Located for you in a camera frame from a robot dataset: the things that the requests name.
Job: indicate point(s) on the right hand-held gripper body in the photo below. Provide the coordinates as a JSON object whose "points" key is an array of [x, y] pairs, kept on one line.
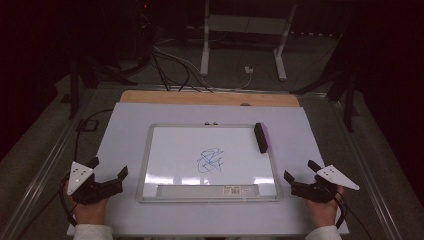
{"points": [[316, 191]]}

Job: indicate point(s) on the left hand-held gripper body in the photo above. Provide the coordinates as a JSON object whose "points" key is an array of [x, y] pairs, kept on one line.
{"points": [[87, 190]]}

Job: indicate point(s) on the black and purple eraser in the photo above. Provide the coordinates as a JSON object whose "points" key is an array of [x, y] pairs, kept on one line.
{"points": [[261, 138]]}

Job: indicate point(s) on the silver framed whiteboard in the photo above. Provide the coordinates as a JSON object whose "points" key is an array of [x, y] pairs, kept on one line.
{"points": [[186, 153]]}

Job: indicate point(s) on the person's right hand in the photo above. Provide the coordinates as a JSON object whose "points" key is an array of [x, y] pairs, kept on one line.
{"points": [[321, 211]]}

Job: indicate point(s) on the person's left hand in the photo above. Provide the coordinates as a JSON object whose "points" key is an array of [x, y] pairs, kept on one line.
{"points": [[90, 212]]}

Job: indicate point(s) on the white table cover sheet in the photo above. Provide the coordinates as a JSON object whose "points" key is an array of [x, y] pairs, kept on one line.
{"points": [[126, 140]]}

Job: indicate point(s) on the black square floor plate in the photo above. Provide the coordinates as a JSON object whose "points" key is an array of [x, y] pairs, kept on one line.
{"points": [[80, 126]]}

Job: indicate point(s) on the black stand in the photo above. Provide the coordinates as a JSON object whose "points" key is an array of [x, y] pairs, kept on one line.
{"points": [[74, 90], [349, 103]]}

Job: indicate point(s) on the white plug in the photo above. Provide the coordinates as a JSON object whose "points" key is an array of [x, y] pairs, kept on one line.
{"points": [[248, 70]]}

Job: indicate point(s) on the dark computer tower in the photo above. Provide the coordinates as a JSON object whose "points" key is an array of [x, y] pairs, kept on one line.
{"points": [[145, 30]]}

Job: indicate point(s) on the white metal stand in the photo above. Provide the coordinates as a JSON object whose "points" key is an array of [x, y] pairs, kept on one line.
{"points": [[243, 25]]}

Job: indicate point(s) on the metal floor rail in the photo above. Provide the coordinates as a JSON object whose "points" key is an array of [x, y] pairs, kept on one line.
{"points": [[366, 173], [43, 170]]}

